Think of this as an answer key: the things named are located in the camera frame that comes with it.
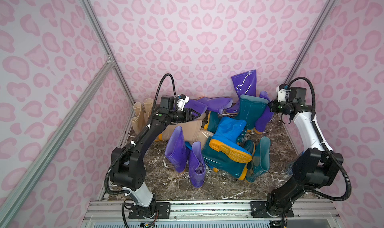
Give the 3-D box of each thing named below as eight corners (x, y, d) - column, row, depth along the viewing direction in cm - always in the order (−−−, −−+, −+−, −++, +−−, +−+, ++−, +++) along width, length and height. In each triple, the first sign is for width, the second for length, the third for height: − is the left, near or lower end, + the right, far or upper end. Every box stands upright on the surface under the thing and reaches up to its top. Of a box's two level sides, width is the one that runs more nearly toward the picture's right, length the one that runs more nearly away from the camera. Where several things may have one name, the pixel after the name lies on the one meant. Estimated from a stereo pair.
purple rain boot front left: (171, 174, 87) (162, 153, 66) (180, 149, 97) (175, 125, 76) (183, 177, 85) (179, 158, 65) (191, 152, 95) (189, 128, 75)
